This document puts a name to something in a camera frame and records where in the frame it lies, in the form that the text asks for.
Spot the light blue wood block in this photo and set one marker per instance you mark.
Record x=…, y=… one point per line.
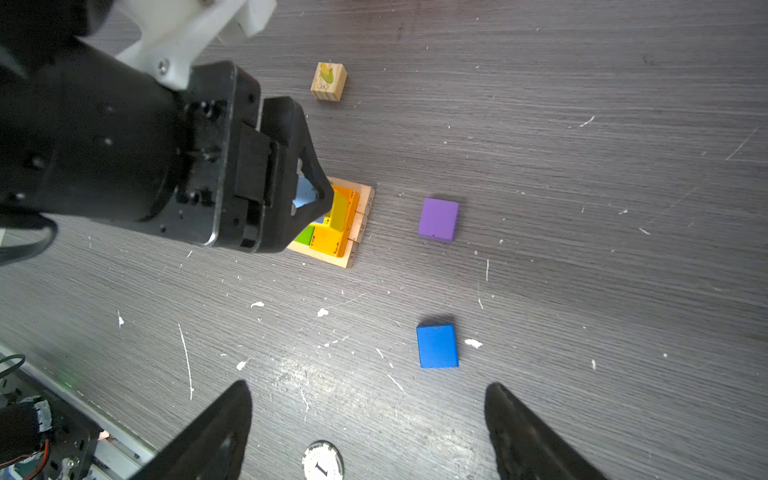
x=305, y=192

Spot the small natural wood cube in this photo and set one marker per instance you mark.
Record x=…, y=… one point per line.
x=329, y=81

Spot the natural wood rectangular block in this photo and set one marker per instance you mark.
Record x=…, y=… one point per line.
x=366, y=193

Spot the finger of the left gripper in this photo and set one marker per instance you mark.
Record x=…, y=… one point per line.
x=293, y=154

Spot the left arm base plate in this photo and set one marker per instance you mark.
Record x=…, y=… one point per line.
x=43, y=436

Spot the blue wood cube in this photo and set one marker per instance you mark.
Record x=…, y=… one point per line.
x=437, y=346

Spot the yellow wood arch block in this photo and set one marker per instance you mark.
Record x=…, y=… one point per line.
x=328, y=241

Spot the white gear shaped piece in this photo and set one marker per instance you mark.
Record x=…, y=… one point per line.
x=322, y=461

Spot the green wood block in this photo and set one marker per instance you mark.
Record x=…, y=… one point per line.
x=306, y=236

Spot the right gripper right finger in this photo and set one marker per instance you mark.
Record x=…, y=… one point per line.
x=527, y=448

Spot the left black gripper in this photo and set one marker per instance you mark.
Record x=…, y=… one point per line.
x=105, y=115

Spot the purple wood block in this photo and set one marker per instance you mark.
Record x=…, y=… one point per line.
x=438, y=219

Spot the orange wood block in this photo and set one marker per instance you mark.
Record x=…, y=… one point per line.
x=344, y=207

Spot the natural wood plank block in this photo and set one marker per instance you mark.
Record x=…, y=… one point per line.
x=346, y=261

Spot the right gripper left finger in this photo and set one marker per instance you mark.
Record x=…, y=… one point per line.
x=212, y=446

